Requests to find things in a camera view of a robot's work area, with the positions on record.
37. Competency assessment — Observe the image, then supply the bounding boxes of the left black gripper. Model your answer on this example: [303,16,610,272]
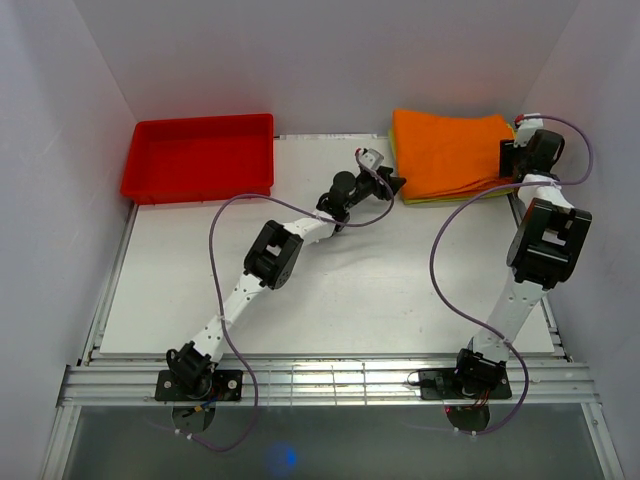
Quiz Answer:
[344,166,405,211]

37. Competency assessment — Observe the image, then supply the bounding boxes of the orange trousers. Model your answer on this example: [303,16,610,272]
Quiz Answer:
[391,108,514,201]

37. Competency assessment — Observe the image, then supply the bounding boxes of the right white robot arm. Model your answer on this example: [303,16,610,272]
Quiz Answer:
[451,128,592,398]

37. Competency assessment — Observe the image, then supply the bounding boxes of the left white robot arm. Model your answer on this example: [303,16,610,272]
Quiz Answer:
[166,166,406,400]

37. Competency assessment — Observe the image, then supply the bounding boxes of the folded yellow trousers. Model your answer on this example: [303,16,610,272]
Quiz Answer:
[387,122,521,207]

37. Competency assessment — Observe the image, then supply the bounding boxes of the red plastic tray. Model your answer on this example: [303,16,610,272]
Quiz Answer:
[120,113,274,205]

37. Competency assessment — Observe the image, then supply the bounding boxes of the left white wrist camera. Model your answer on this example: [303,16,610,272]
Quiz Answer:
[355,148,384,172]

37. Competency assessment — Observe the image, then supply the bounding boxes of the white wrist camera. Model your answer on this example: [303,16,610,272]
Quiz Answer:
[514,113,544,148]
[355,148,384,172]

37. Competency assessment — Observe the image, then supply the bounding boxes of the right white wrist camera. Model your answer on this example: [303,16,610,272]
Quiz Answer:
[514,113,544,148]

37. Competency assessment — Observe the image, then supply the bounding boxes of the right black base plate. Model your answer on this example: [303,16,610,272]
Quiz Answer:
[418,368,512,401]

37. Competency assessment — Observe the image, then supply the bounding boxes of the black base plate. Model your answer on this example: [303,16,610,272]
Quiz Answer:
[418,368,512,401]
[154,370,243,402]

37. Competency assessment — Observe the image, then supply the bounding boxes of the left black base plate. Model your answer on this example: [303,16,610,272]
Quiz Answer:
[154,370,243,402]

